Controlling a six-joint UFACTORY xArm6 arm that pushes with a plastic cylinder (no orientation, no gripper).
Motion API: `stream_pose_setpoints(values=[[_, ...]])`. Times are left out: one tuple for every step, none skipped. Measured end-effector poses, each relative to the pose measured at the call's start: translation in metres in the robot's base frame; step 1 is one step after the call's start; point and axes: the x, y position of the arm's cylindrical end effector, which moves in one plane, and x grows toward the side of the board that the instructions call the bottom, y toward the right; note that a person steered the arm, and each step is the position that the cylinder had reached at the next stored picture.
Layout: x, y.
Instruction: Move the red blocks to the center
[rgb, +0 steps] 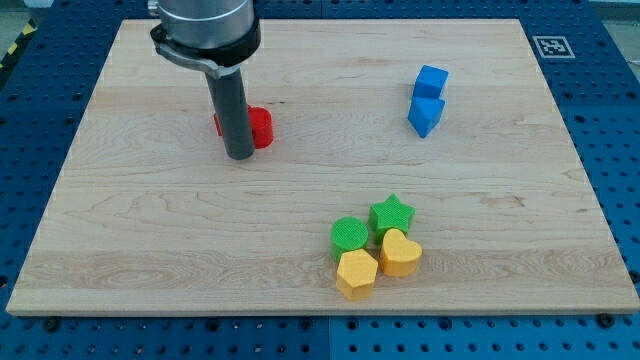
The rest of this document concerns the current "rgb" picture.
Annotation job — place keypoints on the white fiducial marker tag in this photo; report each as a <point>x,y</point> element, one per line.
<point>553,47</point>

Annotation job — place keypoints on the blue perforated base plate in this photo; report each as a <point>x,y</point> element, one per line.
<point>47,87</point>

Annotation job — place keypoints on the yellow heart block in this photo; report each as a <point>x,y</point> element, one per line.
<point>399,255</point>

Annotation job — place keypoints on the blue triangular block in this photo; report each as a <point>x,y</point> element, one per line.
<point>425,114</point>

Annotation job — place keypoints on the blue cube block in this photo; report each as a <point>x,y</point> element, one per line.
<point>430,82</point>

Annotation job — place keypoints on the yellow hexagon block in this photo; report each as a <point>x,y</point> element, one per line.
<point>356,274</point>

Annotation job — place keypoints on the green star block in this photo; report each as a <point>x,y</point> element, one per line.
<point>390,214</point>

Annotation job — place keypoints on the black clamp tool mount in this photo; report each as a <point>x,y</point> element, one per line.
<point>215,62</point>

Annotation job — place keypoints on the green cylinder block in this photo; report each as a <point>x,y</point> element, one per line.
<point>347,234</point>

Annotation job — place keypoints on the red cylinder block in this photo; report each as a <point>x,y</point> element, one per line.
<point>261,126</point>

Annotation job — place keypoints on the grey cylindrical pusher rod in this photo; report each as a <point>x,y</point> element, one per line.
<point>229,101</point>

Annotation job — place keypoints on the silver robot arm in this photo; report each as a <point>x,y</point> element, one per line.
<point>213,37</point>

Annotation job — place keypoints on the wooden board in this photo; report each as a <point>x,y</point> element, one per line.
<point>150,217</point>

